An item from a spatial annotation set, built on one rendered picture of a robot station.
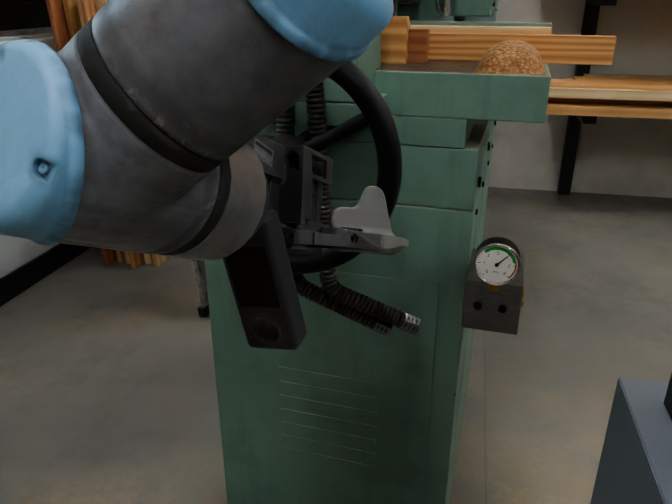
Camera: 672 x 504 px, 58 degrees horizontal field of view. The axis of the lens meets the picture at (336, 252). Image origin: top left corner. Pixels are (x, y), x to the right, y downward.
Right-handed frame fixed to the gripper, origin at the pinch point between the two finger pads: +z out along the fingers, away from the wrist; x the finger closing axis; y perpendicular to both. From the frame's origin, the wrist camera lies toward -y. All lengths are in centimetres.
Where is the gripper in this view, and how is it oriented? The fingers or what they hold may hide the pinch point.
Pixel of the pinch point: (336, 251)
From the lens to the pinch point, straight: 60.1
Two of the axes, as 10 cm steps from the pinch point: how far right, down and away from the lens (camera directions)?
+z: 4.3, 0.9, 9.0
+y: 0.3, -10.0, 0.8
